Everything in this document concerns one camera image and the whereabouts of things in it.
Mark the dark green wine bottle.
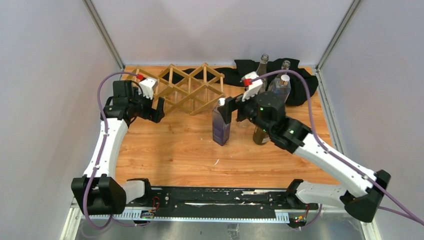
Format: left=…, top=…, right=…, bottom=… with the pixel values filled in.
left=252, top=126, right=270, bottom=145

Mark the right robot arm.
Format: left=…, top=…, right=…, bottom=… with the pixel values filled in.
left=217, top=92, right=391, bottom=223

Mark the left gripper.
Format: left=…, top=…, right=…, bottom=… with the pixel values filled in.
left=128, top=87, right=164, bottom=123

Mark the black cloth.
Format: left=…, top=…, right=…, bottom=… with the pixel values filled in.
left=172, top=58, right=320, bottom=107

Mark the clear bottle dark label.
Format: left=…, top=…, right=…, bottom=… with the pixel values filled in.
left=275, top=59, right=291, bottom=79

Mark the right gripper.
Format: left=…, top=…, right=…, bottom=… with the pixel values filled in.
left=217, top=87, right=273, bottom=136

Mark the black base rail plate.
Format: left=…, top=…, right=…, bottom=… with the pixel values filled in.
left=129, top=186, right=319, bottom=223

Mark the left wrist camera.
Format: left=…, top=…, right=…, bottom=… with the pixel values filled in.
left=138, top=77, right=159, bottom=100

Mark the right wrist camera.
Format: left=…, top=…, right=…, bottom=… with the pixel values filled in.
left=241, top=72, right=263, bottom=102

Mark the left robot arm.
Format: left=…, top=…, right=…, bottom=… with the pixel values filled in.
left=71, top=77, right=165, bottom=216

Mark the wooden wine rack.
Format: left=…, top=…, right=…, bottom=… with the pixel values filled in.
left=125, top=63, right=225, bottom=116

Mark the clear glass bottle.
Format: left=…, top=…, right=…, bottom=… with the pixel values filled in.
left=256, top=54, right=269, bottom=77

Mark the blue labelled bottle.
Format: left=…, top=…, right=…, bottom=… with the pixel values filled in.
left=268, top=74, right=291, bottom=103

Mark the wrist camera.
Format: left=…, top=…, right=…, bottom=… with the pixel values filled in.
left=138, top=77, right=159, bottom=100
left=241, top=72, right=263, bottom=102

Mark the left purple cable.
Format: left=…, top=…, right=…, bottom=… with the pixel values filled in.
left=82, top=71, right=145, bottom=231

